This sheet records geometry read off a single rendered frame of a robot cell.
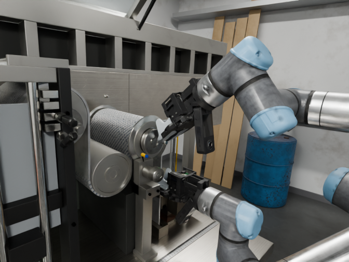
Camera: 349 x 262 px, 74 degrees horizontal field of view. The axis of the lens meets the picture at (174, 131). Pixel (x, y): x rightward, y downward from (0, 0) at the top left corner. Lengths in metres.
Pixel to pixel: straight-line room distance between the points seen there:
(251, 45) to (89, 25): 0.63
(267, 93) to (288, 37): 2.94
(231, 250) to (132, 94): 0.71
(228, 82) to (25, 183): 0.40
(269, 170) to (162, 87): 1.97
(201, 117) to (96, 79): 0.51
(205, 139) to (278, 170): 2.34
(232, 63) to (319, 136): 2.91
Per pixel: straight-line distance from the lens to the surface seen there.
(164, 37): 1.15
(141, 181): 0.66
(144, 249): 0.78
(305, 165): 3.43
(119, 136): 0.69
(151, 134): 0.65
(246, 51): 0.46
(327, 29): 3.33
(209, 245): 0.86
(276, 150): 2.77
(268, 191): 2.94
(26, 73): 0.39
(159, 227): 0.84
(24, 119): 0.42
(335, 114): 0.54
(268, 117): 0.44
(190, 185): 0.66
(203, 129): 0.54
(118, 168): 0.64
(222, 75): 0.48
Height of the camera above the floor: 1.43
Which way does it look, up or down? 13 degrees down
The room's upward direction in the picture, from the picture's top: 3 degrees clockwise
